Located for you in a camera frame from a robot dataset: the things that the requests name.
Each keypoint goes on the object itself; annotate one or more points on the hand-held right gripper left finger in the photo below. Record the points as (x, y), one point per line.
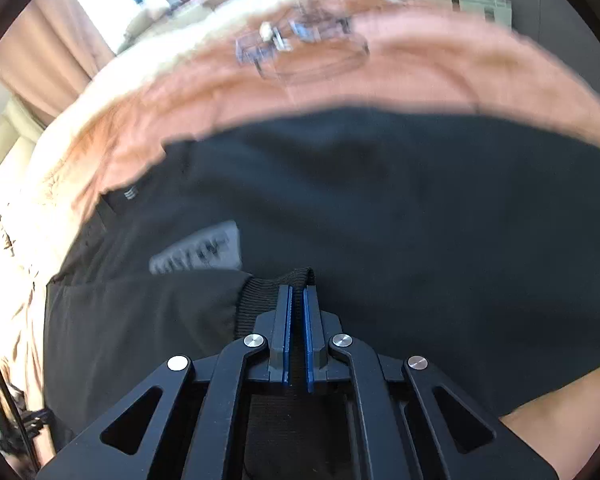
(285, 340)

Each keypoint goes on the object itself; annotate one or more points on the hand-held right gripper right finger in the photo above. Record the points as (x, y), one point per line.
(310, 345)

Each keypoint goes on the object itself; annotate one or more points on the black sweatshirt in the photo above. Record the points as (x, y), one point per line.
(380, 210)

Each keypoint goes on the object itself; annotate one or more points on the black tripod stand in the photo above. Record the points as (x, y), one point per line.
(10, 410)

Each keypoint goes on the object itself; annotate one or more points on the orange-brown blanket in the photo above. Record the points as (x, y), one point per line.
(430, 75)

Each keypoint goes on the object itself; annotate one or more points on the cream cushion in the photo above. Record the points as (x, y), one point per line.
(10, 150)

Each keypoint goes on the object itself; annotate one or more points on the beige curtain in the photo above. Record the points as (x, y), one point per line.
(55, 45)

